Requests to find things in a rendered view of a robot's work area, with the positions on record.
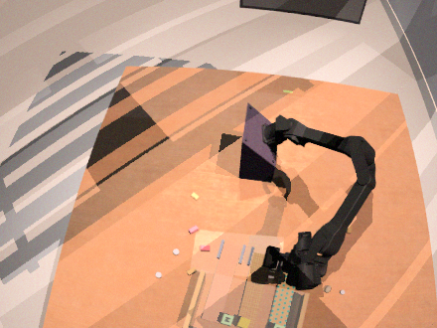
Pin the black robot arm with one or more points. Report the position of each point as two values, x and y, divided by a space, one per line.
329 238

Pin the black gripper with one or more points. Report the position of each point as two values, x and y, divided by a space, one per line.
273 255

